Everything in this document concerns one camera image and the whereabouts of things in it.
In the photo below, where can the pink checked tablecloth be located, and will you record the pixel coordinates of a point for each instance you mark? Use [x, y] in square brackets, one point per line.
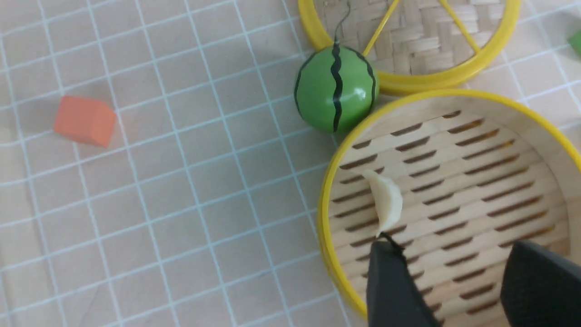
[202, 211]

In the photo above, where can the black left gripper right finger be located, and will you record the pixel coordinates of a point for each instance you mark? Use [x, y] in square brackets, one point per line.
[540, 288]

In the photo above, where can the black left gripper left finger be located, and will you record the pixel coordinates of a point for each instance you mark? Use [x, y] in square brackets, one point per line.
[393, 299]

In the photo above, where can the green foam cube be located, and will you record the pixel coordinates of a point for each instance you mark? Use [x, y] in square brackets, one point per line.
[575, 42]

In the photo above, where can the green toy watermelon ball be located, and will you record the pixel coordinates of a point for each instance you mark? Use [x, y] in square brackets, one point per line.
[335, 89]

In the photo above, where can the white dumpling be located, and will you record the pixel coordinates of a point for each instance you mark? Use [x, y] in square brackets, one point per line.
[388, 200]

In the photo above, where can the bamboo steamer tray yellow rim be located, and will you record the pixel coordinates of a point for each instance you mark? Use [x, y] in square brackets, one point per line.
[477, 172]

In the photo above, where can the orange foam cube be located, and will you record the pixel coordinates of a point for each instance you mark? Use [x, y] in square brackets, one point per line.
[86, 121]

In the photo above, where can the woven bamboo steamer lid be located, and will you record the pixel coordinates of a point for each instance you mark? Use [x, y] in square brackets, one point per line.
[415, 45]

